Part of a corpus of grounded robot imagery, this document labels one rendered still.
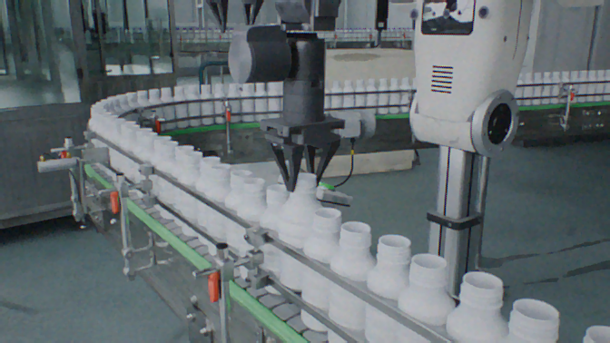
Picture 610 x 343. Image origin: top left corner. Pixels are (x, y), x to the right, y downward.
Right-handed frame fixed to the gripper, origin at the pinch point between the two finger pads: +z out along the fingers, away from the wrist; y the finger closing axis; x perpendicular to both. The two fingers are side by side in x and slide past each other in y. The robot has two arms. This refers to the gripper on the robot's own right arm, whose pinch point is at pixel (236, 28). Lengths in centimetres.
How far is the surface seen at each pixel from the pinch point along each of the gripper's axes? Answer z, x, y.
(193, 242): 39.7, 13.3, 18.4
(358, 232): 24, 55, 15
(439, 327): 29, 70, 17
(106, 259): 141, -210, -19
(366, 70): 41, -256, -279
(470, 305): 25, 74, 17
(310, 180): 20, 46, 15
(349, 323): 35, 58, 18
